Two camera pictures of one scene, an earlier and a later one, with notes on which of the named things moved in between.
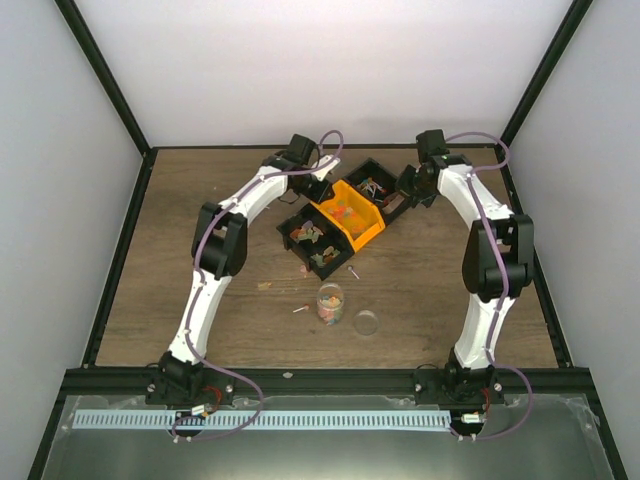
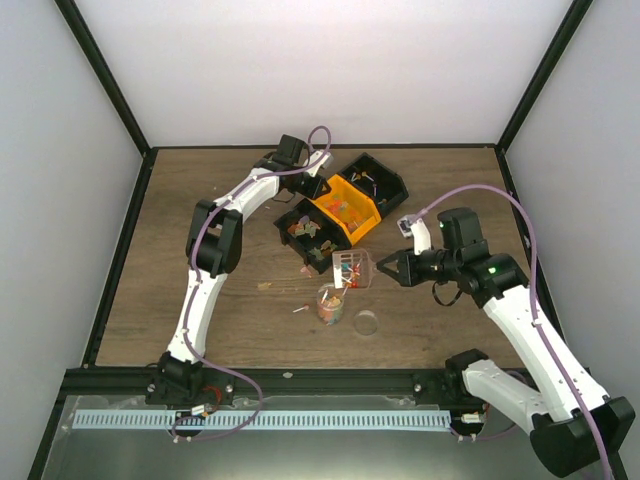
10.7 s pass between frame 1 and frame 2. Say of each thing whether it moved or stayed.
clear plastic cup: stayed
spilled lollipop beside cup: stayed
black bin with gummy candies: stayed
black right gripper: moved
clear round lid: stayed
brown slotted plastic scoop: moved
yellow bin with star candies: moved
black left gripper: stayed
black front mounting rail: stayed
